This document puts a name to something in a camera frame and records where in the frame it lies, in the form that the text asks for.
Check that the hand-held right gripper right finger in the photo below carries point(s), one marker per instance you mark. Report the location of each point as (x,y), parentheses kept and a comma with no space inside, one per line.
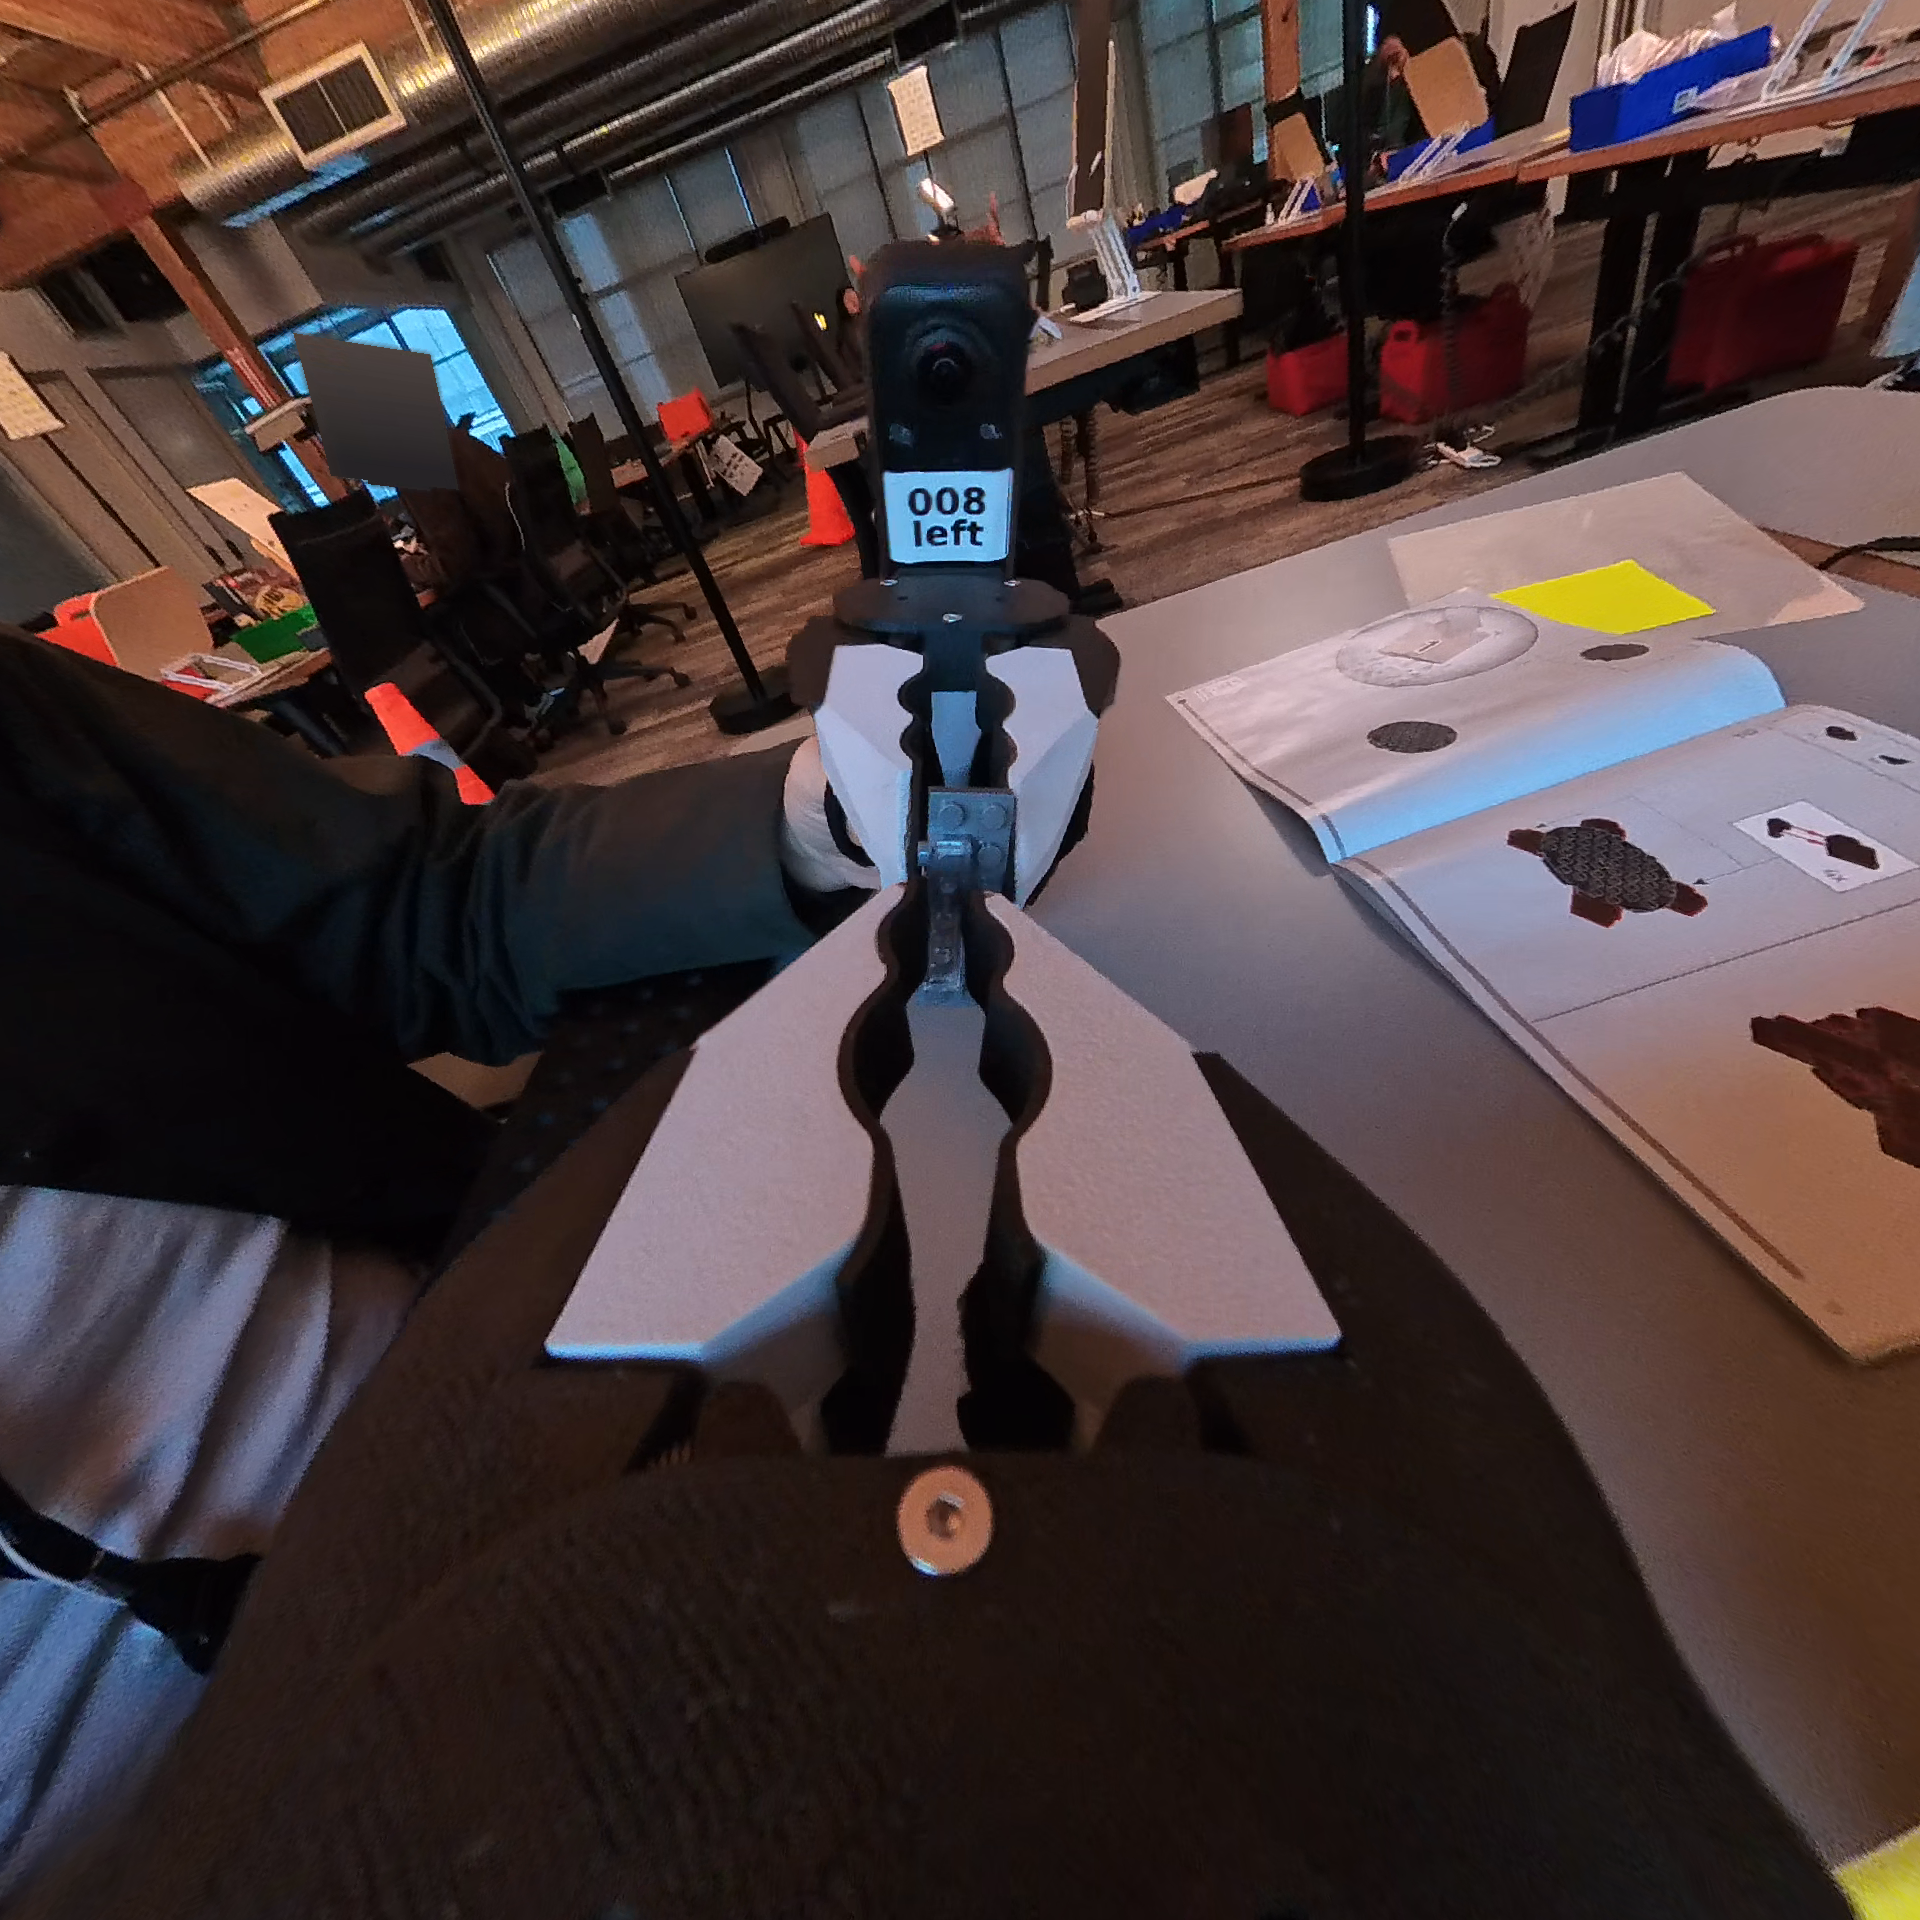
(1155,1202)

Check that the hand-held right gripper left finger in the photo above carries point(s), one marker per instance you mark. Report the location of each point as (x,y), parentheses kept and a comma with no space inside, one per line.
(720,1202)

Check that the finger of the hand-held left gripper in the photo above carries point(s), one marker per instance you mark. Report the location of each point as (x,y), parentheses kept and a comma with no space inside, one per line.
(1051,750)
(862,734)

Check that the small grey bracket brick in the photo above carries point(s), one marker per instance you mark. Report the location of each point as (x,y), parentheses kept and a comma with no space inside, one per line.
(946,946)

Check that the yellow plastic bin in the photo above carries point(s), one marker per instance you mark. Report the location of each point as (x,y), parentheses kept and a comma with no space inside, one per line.
(1891,1883)

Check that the person's left forearm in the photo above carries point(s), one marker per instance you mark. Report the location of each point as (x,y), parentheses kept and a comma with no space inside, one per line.
(451,901)

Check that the grey desk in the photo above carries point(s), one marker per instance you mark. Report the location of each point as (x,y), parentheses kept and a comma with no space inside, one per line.
(1277,1126)

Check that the person's left hand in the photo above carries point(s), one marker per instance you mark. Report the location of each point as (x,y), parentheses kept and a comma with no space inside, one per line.
(820,839)

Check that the black pole stand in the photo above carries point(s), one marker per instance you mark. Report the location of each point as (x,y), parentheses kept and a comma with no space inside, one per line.
(757,709)
(1359,475)

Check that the orange traffic cone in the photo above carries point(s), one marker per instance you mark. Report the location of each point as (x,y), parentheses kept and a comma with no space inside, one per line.
(831,510)
(422,734)

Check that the grey background table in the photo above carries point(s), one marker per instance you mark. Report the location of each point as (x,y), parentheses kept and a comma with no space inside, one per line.
(1142,323)

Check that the dark screen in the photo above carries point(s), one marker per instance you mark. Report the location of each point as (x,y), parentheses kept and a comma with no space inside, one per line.
(751,300)

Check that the small red bin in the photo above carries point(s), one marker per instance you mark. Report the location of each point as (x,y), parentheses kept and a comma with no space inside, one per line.
(1308,375)

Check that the medium red bin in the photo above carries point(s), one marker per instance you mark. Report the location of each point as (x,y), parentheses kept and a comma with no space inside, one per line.
(1454,370)

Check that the person's upper body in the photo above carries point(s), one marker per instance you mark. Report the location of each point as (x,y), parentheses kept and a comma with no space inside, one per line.
(182,1349)

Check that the white paper sheet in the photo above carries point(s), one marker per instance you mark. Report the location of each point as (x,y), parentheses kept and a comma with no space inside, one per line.
(1576,517)

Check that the yellow sticky note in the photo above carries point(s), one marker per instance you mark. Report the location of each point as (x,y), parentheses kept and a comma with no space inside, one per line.
(1606,596)

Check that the open instruction booklet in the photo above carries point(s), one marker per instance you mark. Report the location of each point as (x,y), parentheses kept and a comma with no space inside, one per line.
(1651,692)

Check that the white air vent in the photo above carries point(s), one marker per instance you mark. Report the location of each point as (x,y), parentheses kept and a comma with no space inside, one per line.
(333,107)

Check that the blue plastic bin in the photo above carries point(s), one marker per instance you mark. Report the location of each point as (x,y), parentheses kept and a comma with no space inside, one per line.
(1664,100)

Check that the large red bin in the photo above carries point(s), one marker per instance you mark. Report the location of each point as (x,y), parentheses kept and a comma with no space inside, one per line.
(1763,316)

